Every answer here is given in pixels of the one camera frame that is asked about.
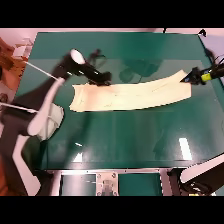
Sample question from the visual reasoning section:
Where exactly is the pale green garment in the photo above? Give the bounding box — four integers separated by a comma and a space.
35, 102, 65, 141

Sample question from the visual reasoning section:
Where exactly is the silver frame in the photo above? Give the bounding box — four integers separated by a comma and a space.
42, 167, 175, 197

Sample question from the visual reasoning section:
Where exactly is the black cable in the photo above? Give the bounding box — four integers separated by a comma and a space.
203, 48, 224, 69

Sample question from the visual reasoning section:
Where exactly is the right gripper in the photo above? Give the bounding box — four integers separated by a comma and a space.
179, 66, 203, 85

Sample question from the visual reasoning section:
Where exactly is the cream garment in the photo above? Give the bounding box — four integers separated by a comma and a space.
68, 69, 193, 113

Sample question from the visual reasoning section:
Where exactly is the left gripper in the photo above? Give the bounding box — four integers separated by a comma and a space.
87, 70, 113, 87

